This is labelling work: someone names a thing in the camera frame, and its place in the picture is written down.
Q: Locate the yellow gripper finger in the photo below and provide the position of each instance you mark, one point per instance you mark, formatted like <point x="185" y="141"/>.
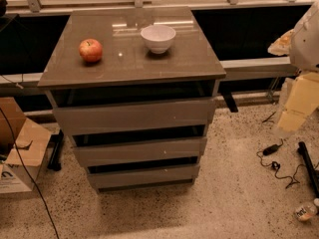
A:
<point x="287" y="124"/>

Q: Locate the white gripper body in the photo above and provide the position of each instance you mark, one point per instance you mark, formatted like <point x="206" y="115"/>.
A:
<point x="305" y="44"/>

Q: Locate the grey top drawer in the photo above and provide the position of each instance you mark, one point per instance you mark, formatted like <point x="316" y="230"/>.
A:
<point x="137" y="116"/>

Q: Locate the grey drawer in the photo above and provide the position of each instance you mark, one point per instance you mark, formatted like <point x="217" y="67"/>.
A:
<point x="140" y="177"/>
<point x="142" y="151"/>
<point x="137" y="116"/>

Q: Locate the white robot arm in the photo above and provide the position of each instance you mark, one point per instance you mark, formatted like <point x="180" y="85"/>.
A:
<point x="301" y="45"/>

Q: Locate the grey drawer cabinet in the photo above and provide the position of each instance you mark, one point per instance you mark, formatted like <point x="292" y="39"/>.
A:
<point x="130" y="73"/>

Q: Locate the grey middle drawer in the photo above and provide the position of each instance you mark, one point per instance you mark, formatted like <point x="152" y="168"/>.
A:
<point x="142" y="151"/>

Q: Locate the grey bottom drawer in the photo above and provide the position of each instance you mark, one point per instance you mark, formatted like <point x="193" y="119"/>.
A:
<point x="140" y="177"/>

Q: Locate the black stand leg right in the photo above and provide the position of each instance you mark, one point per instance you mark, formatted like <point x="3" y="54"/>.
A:
<point x="313" y="174"/>

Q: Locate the plastic bottle on floor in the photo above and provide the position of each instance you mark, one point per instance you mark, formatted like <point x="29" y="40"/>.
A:
<point x="307" y="210"/>

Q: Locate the white ceramic bowl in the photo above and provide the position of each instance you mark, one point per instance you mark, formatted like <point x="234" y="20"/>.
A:
<point x="158" y="38"/>

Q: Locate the red apple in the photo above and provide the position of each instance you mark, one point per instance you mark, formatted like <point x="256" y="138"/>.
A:
<point x="91" y="50"/>

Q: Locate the black stand foot left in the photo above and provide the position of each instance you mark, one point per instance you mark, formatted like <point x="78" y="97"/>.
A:
<point x="56" y="142"/>

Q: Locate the brown cardboard box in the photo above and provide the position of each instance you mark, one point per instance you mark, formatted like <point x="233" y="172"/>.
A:
<point x="23" y="144"/>

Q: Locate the metal window railing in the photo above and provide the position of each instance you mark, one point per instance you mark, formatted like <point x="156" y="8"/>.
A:
<point x="239" y="32"/>

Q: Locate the black power adapter with cable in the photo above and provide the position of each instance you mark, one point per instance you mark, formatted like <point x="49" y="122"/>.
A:
<point x="275" y="166"/>

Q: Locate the black bracket behind cabinet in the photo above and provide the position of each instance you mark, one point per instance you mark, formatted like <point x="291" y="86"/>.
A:
<point x="229" y="100"/>

